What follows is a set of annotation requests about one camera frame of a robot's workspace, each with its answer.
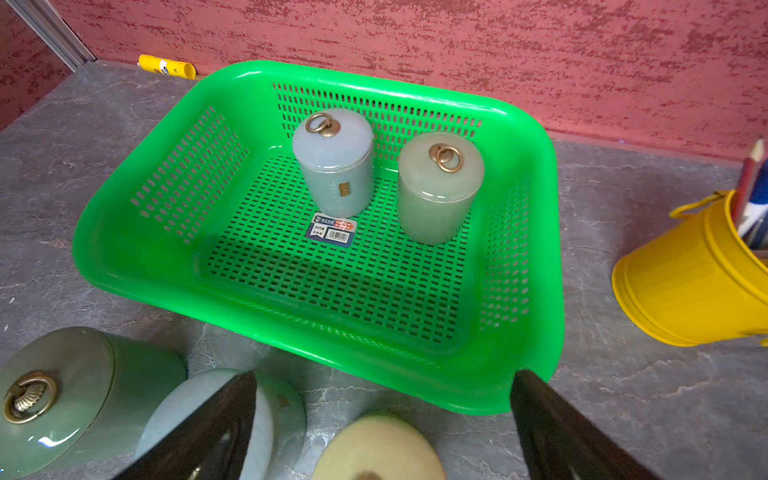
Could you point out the yellow pen bucket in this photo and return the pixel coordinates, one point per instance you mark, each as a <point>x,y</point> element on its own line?
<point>697,283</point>

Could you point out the yellow-green canister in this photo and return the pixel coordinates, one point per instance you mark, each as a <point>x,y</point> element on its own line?
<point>379,446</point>

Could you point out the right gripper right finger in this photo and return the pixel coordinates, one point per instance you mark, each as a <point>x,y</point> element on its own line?
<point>558,442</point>

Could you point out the green plastic basket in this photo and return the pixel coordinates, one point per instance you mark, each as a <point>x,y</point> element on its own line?
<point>209,217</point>

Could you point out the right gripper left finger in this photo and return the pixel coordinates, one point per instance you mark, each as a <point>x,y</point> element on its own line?
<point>222,423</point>

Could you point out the yellow glue stick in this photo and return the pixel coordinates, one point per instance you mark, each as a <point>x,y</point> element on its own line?
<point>167,67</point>

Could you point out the blue-grey canister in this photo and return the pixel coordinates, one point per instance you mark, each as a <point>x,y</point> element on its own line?
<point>334,149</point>
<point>279,425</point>

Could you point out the green canister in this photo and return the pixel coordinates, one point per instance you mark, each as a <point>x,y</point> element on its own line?
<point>439,175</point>
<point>78,395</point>

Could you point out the basket barcode sticker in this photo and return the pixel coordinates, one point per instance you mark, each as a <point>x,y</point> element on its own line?
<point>331,230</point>

